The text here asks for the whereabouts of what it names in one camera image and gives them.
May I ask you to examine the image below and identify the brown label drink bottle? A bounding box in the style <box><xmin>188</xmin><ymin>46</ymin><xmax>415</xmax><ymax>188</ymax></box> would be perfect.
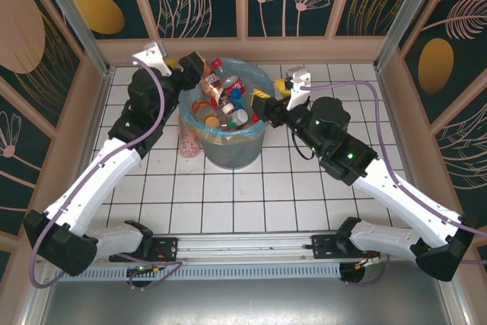
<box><xmin>200</xmin><ymin>65</ymin><xmax>226</xmax><ymax>107</ymax></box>

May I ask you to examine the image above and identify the cola bottle red label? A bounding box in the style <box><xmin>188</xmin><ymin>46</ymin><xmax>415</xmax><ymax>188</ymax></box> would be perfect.
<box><xmin>210</xmin><ymin>57</ymin><xmax>247</xmax><ymax>98</ymax></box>

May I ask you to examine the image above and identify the grey plastic bin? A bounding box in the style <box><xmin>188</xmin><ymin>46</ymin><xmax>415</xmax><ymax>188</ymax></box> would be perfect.
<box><xmin>199</xmin><ymin>126</ymin><xmax>266</xmax><ymax>170</ymax></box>

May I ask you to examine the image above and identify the pink drink bottle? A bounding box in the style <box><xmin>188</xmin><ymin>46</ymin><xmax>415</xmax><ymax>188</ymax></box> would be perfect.
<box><xmin>177</xmin><ymin>113</ymin><xmax>202</xmax><ymax>159</ymax></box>

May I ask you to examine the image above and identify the grey metal front panel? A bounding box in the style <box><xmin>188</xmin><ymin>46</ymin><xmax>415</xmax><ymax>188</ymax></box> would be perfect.
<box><xmin>22</xmin><ymin>260</ymin><xmax>476</xmax><ymax>325</ymax></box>

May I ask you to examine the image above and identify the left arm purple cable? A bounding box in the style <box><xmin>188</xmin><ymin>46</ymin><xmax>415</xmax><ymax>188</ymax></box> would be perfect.
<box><xmin>29</xmin><ymin>56</ymin><xmax>167</xmax><ymax>288</ymax></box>

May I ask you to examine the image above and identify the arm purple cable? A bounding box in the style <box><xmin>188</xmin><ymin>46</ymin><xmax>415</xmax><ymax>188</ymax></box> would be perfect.
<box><xmin>29</xmin><ymin>56</ymin><xmax>167</xmax><ymax>288</ymax></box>
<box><xmin>303</xmin><ymin>80</ymin><xmax>487</xmax><ymax>266</ymax></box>

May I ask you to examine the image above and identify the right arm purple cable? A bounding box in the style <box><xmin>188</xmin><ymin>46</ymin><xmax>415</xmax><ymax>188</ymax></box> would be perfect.
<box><xmin>303</xmin><ymin>80</ymin><xmax>487</xmax><ymax>266</ymax></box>

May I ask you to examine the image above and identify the thin black cable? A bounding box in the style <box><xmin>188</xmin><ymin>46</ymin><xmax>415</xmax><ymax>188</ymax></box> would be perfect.
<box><xmin>291</xmin><ymin>129</ymin><xmax>317</xmax><ymax>161</ymax></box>

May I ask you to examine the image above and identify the aluminium frame post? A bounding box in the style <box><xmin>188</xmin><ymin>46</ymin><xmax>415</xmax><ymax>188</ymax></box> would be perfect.
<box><xmin>374</xmin><ymin>0</ymin><xmax>435</xmax><ymax>71</ymax></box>
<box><xmin>30</xmin><ymin>0</ymin><xmax>115</xmax><ymax>75</ymax></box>

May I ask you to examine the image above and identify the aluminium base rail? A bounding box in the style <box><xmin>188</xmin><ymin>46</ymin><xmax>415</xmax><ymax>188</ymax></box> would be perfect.
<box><xmin>37</xmin><ymin>231</ymin><xmax>448</xmax><ymax>265</ymax></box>

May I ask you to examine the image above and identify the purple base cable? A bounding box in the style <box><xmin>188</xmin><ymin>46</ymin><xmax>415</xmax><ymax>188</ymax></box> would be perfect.
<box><xmin>342</xmin><ymin>252</ymin><xmax>393</xmax><ymax>288</ymax></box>
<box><xmin>126</xmin><ymin>262</ymin><xmax>184</xmax><ymax>291</ymax></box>

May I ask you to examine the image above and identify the grey slotted cable duct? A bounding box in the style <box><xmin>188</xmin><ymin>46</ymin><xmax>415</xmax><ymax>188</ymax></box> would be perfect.
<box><xmin>51</xmin><ymin>263</ymin><xmax>342</xmax><ymax>280</ymax></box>

